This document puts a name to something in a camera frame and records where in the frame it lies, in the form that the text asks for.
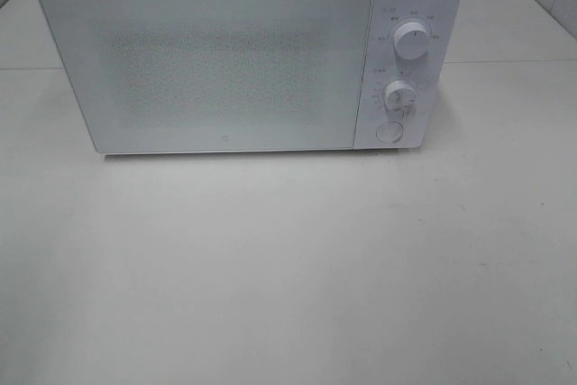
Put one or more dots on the round white door button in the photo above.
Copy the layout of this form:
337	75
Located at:
389	132

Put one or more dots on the white microwave knob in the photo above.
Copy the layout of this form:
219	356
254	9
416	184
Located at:
399	94
411	39

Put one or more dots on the white microwave door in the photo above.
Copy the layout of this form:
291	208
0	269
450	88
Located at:
175	76

